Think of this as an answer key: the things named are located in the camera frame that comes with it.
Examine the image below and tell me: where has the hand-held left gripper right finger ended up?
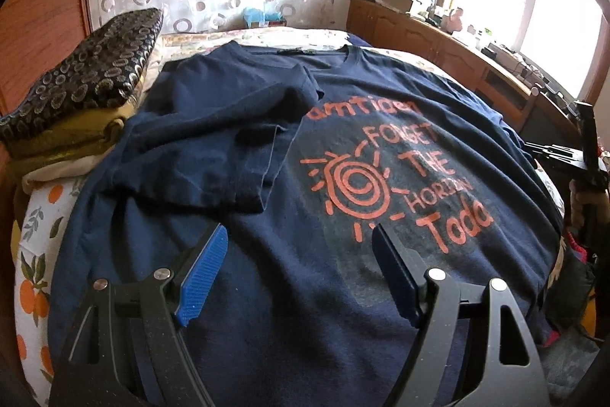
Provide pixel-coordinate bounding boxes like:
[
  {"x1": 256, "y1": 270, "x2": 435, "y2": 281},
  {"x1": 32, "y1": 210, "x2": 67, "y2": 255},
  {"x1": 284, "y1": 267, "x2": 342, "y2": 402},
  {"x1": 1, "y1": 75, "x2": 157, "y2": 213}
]
[{"x1": 372, "y1": 223, "x2": 544, "y2": 407}]

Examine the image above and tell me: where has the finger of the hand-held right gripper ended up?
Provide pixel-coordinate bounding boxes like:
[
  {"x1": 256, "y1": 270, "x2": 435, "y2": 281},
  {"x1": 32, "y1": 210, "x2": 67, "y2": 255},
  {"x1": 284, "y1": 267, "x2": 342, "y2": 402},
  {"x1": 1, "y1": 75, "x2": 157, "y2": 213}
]
[{"x1": 524, "y1": 141, "x2": 583, "y2": 172}]

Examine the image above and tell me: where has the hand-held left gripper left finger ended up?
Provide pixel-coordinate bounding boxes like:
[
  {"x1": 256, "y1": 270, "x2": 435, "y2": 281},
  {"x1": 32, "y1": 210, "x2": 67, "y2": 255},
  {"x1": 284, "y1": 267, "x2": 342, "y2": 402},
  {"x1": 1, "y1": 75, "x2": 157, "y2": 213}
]
[{"x1": 61, "y1": 223, "x2": 228, "y2": 407}]

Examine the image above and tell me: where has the navy printed t-shirt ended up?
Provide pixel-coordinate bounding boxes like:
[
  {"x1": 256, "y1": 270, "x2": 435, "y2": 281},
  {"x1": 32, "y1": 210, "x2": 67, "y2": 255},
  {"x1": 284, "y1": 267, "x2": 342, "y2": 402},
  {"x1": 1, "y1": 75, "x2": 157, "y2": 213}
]
[{"x1": 47, "y1": 40, "x2": 565, "y2": 407}]

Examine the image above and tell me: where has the long wooden cabinet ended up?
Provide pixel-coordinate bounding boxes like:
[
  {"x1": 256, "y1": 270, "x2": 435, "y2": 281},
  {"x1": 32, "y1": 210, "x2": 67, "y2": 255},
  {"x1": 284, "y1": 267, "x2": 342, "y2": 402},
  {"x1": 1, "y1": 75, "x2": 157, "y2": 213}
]
[{"x1": 346, "y1": 0, "x2": 594, "y2": 143}]

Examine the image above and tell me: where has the folded yellow blanket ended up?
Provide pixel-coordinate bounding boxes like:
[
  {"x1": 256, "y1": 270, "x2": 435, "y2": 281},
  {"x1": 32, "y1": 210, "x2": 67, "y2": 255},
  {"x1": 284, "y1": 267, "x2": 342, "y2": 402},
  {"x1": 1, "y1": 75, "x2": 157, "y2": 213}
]
[{"x1": 7, "y1": 90, "x2": 146, "y2": 162}]

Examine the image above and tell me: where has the floral quilt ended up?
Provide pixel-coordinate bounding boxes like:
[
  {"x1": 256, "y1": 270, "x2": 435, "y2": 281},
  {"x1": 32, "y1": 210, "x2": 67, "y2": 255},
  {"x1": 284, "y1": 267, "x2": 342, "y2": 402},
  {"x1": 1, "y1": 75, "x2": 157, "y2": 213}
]
[{"x1": 155, "y1": 26, "x2": 461, "y2": 81}]

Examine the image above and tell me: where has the blue plastic bag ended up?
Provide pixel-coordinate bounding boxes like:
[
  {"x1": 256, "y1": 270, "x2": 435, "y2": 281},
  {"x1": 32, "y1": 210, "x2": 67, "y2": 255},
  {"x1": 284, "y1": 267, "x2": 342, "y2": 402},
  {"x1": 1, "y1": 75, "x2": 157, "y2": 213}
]
[{"x1": 243, "y1": 6, "x2": 283, "y2": 29}]

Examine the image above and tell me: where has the dark ring-patterned pillow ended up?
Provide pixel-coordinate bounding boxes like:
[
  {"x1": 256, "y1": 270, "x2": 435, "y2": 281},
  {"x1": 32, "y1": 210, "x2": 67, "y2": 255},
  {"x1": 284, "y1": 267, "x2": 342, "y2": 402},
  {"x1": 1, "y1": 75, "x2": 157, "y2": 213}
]
[{"x1": 0, "y1": 8, "x2": 164, "y2": 142}]

